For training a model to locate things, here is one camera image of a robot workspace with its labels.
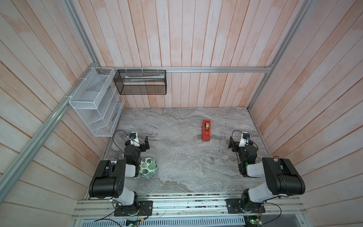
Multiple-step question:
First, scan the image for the clear bubble wrap sheet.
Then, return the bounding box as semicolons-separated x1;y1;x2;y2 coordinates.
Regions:
149;125;226;182

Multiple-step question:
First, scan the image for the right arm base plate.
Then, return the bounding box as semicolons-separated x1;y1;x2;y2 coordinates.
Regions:
226;199;266;214

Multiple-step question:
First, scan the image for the red tape dispenser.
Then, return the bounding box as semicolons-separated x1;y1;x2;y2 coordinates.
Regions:
201;120;211;141

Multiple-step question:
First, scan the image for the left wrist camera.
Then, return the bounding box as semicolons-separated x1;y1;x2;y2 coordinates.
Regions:
129;131;140;147

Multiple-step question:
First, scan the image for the black wire mesh basket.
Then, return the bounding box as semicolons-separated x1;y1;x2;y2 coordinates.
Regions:
113;69;167;95

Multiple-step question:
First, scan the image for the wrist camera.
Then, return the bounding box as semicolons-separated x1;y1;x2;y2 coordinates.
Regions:
239;132;250;147
129;131;140;147

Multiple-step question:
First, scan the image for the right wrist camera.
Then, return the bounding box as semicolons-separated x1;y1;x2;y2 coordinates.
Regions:
239;132;250;147

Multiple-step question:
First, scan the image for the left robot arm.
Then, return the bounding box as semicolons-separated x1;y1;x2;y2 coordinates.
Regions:
88;132;150;209

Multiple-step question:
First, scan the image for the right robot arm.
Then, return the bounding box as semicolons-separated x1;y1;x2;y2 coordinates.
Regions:
226;133;305;213

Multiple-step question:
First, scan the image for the white wire mesh shelf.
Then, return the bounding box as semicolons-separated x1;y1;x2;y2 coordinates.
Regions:
69;67;125;137

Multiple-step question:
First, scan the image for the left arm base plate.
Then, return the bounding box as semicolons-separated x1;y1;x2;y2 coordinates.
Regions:
114;201;153;217

